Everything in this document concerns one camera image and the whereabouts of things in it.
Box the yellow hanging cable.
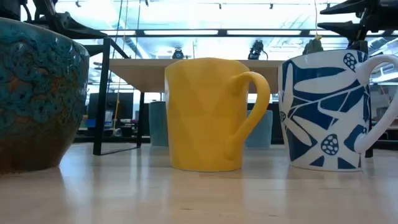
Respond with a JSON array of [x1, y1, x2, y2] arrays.
[[111, 92, 122, 133]]

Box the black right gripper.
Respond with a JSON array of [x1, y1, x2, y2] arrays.
[[317, 0, 398, 42]]

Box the green teal glazed mug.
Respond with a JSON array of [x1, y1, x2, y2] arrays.
[[148, 101, 169, 147]]

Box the dark background robot device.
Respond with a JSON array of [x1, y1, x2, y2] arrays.
[[248, 39, 269, 60]]

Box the white blue floral mug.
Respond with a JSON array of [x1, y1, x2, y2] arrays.
[[277, 49, 398, 172]]

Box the grey green hanging object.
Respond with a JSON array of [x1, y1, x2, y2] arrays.
[[302, 34, 324, 55]]

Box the light blue mug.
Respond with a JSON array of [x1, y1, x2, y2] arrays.
[[244, 109, 274, 148]]

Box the black horizontal crossbar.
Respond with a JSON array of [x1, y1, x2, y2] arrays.
[[93, 29, 398, 38]]

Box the yellow faceted mug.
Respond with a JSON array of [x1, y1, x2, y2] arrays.
[[164, 57, 271, 172]]

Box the black monitor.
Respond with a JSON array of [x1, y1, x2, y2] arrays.
[[88, 92, 134, 128]]

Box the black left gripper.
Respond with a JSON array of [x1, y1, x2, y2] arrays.
[[30, 0, 108, 40]]

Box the wooden riser shelf black legs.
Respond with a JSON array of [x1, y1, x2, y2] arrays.
[[83, 37, 374, 158]]

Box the dark teal mottled mug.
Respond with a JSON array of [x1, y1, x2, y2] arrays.
[[0, 17, 90, 175]]

